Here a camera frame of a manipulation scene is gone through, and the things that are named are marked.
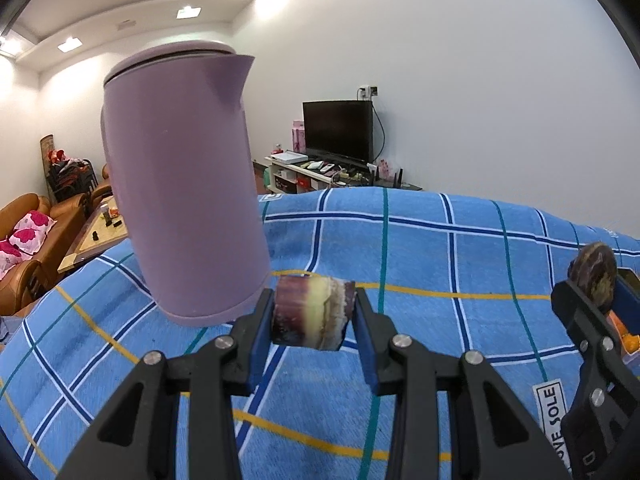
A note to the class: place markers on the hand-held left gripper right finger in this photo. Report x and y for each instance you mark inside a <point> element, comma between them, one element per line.
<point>364,340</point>

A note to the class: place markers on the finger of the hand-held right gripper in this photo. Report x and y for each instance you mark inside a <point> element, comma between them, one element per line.
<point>629,292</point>
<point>575,310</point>

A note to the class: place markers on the white television stand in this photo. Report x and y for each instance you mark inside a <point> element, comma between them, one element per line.
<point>300,176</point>

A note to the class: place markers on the brown wall hanging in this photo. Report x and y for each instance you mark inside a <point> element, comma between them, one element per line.
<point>46,150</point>

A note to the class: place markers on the large orange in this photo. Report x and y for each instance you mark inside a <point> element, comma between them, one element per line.
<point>627,340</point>

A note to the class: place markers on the black router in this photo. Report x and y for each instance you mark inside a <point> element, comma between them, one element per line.
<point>397,179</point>

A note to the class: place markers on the white wall socket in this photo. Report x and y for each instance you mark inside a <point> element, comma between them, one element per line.
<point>367,91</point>

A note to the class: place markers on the wooden coffee table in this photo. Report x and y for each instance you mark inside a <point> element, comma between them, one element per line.
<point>95,242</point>

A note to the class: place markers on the square ceiling light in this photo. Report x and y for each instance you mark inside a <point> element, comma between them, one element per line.
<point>69,44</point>
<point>7,45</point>
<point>187,11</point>

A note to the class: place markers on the black television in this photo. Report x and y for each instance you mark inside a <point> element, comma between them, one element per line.
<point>339,130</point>

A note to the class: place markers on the flat white box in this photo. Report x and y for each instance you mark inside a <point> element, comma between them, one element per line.
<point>289,156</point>

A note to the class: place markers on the thick sugarcane piece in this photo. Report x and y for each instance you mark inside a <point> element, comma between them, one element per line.
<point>312,317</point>

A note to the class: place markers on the purple electric kettle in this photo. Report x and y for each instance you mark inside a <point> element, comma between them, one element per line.
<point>185,185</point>

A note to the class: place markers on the blue plaid blanket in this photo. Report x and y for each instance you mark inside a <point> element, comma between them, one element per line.
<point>425,260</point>

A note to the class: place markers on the pink floral cushion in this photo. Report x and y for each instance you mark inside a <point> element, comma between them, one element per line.
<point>10,255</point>
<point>32,225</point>

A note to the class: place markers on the small pink floral box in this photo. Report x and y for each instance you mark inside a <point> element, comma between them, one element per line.
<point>384,167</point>

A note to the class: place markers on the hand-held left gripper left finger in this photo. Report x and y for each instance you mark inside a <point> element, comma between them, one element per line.
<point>262,340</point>

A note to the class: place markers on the ceiling air vent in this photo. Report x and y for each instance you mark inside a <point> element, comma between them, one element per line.
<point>126,25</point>

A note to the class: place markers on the tall pink box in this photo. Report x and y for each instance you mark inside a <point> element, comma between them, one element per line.
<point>298,135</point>

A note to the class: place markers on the black clothes rack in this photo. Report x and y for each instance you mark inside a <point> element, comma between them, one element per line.
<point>67,175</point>

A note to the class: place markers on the brown leather sofa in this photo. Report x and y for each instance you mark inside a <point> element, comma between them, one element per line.
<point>55,265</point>

